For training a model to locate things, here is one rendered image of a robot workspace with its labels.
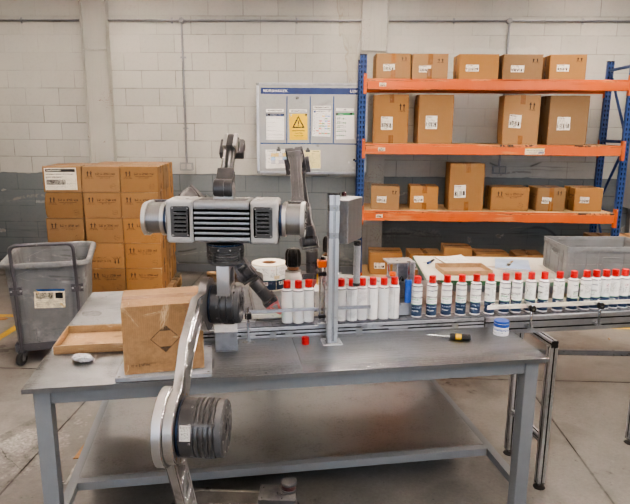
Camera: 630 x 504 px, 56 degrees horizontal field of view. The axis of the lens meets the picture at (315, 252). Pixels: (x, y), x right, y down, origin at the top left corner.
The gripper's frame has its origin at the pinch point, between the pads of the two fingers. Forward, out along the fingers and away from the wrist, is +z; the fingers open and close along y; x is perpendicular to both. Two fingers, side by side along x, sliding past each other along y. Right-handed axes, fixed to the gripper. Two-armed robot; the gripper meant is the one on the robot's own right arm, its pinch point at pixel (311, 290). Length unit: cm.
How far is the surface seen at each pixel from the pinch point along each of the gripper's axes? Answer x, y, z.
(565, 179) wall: -377, -359, -19
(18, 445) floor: -59, 159, 100
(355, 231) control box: 17.2, -17.0, -31.2
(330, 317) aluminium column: 22.6, -5.1, 6.3
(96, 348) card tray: 20, 96, 16
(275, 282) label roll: -49, 13, 8
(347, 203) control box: 24, -12, -45
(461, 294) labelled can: 8, -72, 3
